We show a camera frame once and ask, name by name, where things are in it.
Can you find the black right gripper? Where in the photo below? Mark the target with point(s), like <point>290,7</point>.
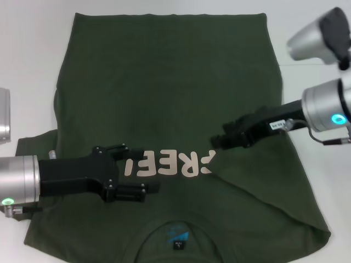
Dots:
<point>274,115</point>

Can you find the dark green printed t-shirt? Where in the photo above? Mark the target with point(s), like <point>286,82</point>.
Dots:
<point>164,82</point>

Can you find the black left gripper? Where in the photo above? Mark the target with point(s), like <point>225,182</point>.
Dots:
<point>71,175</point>

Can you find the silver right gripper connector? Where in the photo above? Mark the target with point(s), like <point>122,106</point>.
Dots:
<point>290,124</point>

